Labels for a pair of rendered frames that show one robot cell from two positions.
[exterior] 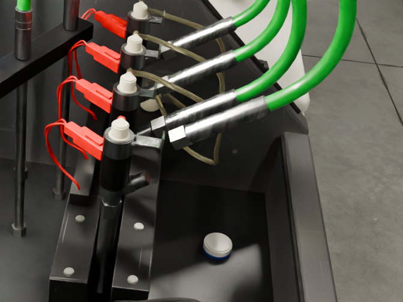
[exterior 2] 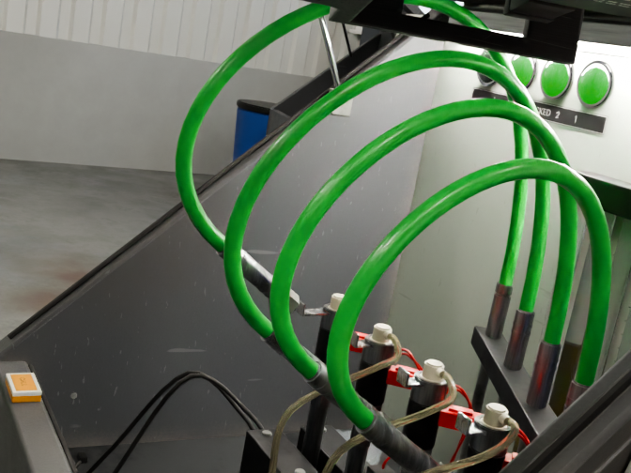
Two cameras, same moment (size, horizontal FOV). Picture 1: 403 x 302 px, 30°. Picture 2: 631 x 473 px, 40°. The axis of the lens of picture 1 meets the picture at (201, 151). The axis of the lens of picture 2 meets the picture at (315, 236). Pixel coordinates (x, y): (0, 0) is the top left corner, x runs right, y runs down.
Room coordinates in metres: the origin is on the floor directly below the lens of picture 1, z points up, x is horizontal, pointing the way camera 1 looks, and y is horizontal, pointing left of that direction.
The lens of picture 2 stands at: (1.28, -0.27, 1.38)
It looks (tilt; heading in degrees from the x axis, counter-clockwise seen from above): 13 degrees down; 157
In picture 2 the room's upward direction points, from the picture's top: 10 degrees clockwise
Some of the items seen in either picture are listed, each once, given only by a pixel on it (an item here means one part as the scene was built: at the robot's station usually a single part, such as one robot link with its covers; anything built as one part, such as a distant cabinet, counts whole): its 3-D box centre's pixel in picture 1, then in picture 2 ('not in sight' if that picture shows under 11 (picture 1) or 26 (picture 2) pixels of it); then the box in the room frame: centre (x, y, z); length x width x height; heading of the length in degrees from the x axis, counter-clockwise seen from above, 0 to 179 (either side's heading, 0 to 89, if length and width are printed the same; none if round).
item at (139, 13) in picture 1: (139, 15); (494, 425); (0.80, 0.10, 1.13); 0.02 x 0.02 x 0.03
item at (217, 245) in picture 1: (217, 245); not in sight; (0.75, -0.05, 0.84); 0.04 x 0.04 x 0.01
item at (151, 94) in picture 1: (140, 89); (367, 337); (0.64, 0.07, 1.13); 0.03 x 0.02 x 0.01; 96
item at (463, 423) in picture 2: (150, 16); (478, 421); (0.80, 0.09, 1.13); 0.03 x 0.02 x 0.01; 96
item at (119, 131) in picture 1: (119, 134); (338, 310); (0.56, 0.08, 1.13); 0.02 x 0.02 x 0.03
